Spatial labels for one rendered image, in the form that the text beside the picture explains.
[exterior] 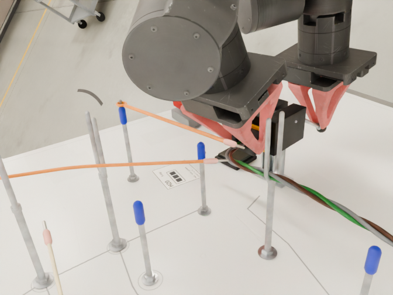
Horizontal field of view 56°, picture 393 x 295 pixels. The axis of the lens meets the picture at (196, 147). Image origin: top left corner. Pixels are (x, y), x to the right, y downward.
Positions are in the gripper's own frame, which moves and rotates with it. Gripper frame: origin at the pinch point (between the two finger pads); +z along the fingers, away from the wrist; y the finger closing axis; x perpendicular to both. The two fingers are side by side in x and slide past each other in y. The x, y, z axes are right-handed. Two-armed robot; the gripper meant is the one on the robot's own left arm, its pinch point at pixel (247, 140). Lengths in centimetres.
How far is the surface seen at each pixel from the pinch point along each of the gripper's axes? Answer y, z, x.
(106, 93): -265, 133, 76
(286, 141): 2.2, 2.6, 3.3
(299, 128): 2.3, 3.0, 5.7
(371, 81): -40, 88, 104
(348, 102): -3.9, 19.2, 26.1
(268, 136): 7.6, -7.8, -3.8
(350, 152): 4.1, 13.1, 12.0
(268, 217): 7.4, 0.0, -6.6
